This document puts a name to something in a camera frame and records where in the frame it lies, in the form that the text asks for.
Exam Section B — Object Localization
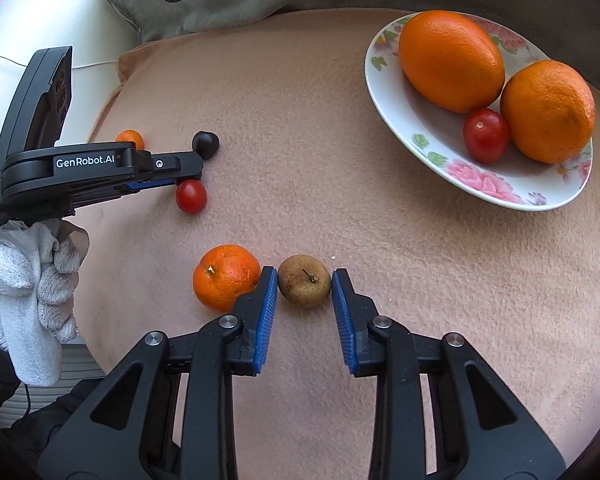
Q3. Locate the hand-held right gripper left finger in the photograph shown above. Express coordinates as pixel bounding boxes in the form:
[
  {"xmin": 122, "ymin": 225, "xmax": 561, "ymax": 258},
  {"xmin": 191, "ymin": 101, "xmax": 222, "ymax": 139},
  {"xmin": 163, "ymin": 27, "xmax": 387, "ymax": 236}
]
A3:
[{"xmin": 36, "ymin": 265, "xmax": 280, "ymax": 480}]

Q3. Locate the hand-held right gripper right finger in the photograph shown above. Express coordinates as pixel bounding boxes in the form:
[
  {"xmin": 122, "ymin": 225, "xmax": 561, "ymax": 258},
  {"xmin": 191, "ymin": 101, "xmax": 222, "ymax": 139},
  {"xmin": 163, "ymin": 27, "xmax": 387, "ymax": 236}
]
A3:
[{"xmin": 331, "ymin": 267, "xmax": 567, "ymax": 480}]

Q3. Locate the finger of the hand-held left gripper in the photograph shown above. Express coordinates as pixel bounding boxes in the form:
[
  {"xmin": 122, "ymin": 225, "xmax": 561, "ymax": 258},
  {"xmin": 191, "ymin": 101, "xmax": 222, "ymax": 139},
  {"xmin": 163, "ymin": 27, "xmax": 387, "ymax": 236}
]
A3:
[{"xmin": 115, "ymin": 151, "xmax": 204, "ymax": 193}]

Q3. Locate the red cherry tomato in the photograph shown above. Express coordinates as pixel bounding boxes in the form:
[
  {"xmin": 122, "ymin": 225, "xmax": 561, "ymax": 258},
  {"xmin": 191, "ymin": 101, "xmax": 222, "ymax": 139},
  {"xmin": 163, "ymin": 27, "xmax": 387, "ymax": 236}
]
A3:
[
  {"xmin": 462, "ymin": 108, "xmax": 511, "ymax": 164},
  {"xmin": 175, "ymin": 179, "xmax": 208, "ymax": 214}
]

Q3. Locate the brown longan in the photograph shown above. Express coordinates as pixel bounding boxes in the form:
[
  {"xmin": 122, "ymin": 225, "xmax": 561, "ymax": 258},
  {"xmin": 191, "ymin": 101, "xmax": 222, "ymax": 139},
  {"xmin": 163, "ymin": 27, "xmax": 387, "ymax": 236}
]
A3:
[{"xmin": 277, "ymin": 254, "xmax": 332, "ymax": 308}]

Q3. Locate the small mandarin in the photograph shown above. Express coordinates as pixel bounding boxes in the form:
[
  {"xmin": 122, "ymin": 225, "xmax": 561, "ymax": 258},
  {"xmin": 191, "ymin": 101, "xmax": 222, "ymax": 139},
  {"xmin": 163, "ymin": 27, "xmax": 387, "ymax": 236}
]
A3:
[
  {"xmin": 115, "ymin": 129, "xmax": 145, "ymax": 152},
  {"xmin": 192, "ymin": 244, "xmax": 262, "ymax": 312}
]

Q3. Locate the white floral plate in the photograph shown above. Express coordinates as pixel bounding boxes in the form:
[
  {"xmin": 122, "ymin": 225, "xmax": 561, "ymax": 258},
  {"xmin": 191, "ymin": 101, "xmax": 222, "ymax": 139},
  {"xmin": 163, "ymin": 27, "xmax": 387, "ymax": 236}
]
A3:
[{"xmin": 364, "ymin": 11, "xmax": 594, "ymax": 211}]

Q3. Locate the large smooth orange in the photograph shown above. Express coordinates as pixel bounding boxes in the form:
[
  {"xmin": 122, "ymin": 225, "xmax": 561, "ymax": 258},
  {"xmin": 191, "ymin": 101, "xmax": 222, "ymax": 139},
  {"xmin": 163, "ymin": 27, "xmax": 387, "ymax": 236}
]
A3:
[{"xmin": 398, "ymin": 10, "xmax": 506, "ymax": 114}]

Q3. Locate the rough-skinned orange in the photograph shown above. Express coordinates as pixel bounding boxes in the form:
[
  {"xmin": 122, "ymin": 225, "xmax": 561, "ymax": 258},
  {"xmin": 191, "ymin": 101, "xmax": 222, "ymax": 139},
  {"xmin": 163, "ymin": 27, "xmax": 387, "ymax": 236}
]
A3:
[{"xmin": 500, "ymin": 59, "xmax": 597, "ymax": 165}]

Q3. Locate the person's left hand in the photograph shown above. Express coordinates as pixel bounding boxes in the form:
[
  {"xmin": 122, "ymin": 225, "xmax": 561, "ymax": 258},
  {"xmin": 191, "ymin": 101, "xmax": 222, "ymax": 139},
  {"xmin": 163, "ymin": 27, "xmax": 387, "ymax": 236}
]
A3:
[{"xmin": 0, "ymin": 220, "xmax": 90, "ymax": 386}]

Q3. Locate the dark cherry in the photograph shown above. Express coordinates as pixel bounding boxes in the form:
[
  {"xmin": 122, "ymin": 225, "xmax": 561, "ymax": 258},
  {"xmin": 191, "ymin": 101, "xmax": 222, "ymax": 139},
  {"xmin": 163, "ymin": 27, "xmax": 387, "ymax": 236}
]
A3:
[{"xmin": 192, "ymin": 130, "xmax": 220, "ymax": 161}]

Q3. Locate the beige blanket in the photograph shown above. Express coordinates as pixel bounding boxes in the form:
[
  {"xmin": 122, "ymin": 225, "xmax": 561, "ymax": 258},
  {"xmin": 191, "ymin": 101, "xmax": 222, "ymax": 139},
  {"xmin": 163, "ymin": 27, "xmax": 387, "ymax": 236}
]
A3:
[{"xmin": 72, "ymin": 8, "xmax": 600, "ymax": 480}]

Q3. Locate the thin white cable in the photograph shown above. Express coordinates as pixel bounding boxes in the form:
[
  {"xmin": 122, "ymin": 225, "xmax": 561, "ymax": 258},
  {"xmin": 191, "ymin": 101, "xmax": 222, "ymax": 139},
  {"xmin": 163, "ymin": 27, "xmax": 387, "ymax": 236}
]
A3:
[{"xmin": 0, "ymin": 50, "xmax": 118, "ymax": 68}]

